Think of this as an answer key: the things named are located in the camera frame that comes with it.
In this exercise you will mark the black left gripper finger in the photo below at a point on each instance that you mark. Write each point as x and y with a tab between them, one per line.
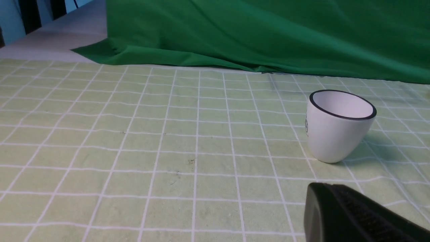
338	213

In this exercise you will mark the white cup black rim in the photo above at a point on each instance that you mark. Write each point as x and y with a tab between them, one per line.
336	122

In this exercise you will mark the green backdrop cloth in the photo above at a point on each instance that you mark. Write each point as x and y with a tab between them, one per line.
368	39

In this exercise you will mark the green checked tablecloth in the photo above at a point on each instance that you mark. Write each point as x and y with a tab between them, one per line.
99	153

